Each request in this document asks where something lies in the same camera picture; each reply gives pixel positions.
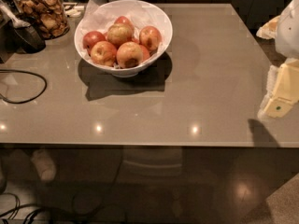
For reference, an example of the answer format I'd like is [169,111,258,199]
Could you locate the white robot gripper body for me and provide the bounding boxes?
[275,0,299,59]

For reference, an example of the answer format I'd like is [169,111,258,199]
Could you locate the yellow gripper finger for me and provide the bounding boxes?
[256,16,279,39]
[258,58,299,120]

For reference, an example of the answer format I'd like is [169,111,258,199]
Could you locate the yellow-red apple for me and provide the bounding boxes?
[91,41,117,67]
[117,42,143,68]

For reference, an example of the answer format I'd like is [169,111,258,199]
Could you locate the right red-yellow apple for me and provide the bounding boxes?
[139,26,162,51]

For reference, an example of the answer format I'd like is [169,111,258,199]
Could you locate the red apple under front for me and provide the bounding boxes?
[139,44,150,62]

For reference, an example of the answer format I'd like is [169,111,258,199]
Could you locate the back red apple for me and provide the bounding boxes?
[115,16,134,29]

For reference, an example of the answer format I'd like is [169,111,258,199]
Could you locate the center yellow-green apple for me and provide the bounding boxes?
[107,23,134,48]

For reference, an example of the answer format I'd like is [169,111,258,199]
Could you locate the white ceramic bowl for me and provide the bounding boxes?
[73,0,174,78]

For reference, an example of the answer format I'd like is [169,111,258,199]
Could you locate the white paper bowl liner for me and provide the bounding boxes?
[76,0,173,47]

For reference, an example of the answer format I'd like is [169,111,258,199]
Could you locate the left red apple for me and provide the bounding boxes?
[83,31,106,53]

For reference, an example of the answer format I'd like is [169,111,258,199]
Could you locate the small white items behind bowl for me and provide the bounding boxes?
[64,3,84,18]

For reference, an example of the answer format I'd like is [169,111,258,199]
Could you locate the glass jar of dried chips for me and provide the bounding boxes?
[14,0,69,39]

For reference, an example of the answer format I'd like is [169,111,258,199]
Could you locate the black appliance with silver handle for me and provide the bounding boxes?
[0,0,46,54]

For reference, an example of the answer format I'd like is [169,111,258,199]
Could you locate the black cable on table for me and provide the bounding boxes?
[0,68,49,105]

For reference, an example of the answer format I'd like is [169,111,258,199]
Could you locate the black cables on floor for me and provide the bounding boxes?
[0,147,125,224]

